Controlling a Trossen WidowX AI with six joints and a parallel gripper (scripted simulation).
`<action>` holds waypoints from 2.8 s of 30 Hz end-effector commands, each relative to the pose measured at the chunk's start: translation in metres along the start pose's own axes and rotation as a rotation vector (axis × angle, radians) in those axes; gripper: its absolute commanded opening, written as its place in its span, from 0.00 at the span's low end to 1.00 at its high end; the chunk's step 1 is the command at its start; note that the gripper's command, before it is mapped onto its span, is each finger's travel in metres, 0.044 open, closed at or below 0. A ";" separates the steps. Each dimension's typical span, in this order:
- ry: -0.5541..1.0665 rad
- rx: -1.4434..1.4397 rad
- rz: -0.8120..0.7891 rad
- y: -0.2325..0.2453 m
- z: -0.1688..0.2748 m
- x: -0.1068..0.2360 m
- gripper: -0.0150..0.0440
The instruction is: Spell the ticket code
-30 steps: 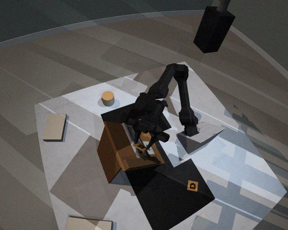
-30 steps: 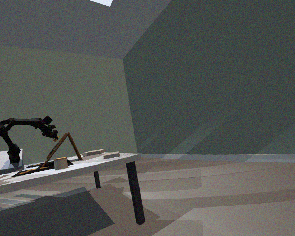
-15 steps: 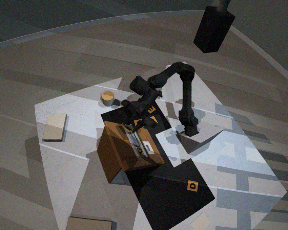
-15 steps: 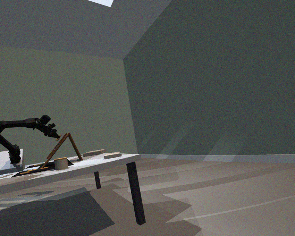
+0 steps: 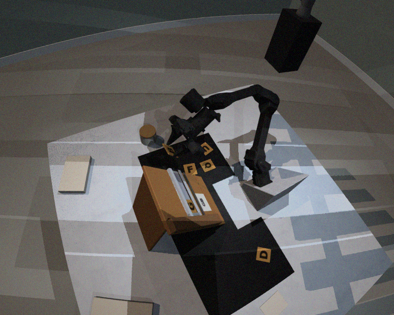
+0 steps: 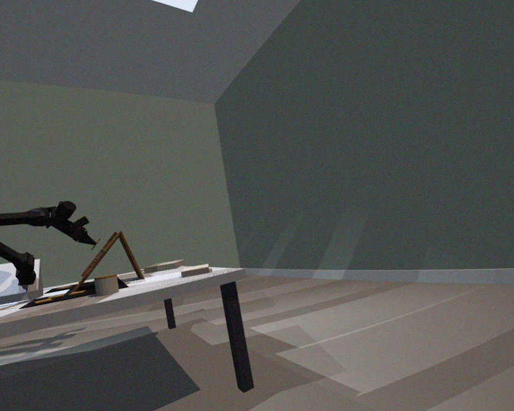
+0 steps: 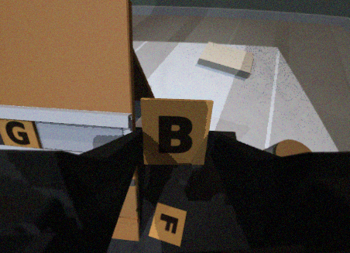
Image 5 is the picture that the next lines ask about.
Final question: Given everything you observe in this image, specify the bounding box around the tan flat rectangular board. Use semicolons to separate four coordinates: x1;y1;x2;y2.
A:
58;156;92;193

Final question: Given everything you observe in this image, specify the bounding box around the white paper ticket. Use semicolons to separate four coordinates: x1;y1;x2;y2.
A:
195;193;211;211

